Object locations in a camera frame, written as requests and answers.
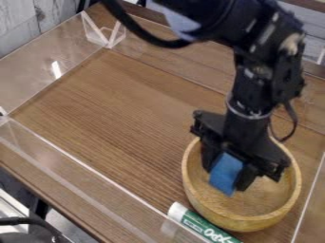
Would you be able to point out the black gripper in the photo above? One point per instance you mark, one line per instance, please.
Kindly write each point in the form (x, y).
(240, 133)

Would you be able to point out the clear acrylic front wall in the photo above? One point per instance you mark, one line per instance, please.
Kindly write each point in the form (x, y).
(102, 207)

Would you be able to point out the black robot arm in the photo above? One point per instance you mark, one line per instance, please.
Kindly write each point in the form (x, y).
(259, 29)

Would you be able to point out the green white marker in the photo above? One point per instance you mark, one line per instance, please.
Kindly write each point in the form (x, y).
(198, 224)

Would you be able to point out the clear acrylic corner bracket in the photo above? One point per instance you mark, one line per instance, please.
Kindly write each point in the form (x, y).
(106, 37)

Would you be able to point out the brown wooden bowl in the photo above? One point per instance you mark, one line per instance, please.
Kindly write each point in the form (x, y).
(246, 211)

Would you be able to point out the blue rectangular block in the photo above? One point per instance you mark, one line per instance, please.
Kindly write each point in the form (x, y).
(224, 173)

